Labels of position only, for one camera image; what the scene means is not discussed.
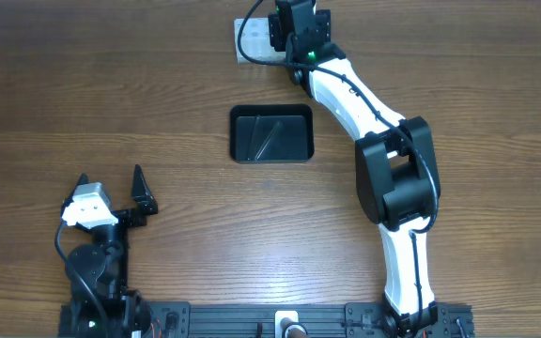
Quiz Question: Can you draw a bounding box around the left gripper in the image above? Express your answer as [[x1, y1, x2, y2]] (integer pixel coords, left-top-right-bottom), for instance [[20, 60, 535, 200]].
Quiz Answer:
[[61, 163, 160, 230]]

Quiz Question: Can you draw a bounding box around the mounting rail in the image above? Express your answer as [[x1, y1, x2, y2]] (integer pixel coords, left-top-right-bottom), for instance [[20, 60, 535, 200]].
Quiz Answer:
[[58, 300, 476, 338]]

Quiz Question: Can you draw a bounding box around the black tray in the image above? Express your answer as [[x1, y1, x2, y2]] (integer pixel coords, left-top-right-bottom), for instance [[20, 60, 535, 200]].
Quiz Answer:
[[228, 103, 317, 164]]

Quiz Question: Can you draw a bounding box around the white test tube rack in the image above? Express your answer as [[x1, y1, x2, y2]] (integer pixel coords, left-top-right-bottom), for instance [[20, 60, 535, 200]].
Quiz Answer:
[[233, 17, 288, 65]]

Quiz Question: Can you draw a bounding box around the black cable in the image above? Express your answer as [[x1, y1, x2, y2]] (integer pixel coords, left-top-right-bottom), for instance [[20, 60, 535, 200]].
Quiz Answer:
[[54, 218, 112, 338], [236, 0, 442, 235]]

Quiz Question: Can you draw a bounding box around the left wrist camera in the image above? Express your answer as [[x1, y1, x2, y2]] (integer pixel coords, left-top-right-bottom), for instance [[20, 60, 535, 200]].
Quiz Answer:
[[61, 181, 120, 231]]

